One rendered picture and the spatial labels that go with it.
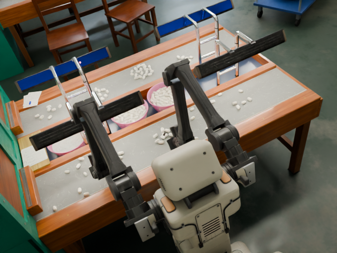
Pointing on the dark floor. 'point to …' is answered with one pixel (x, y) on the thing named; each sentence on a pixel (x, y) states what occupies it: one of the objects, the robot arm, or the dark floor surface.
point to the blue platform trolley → (299, 7)
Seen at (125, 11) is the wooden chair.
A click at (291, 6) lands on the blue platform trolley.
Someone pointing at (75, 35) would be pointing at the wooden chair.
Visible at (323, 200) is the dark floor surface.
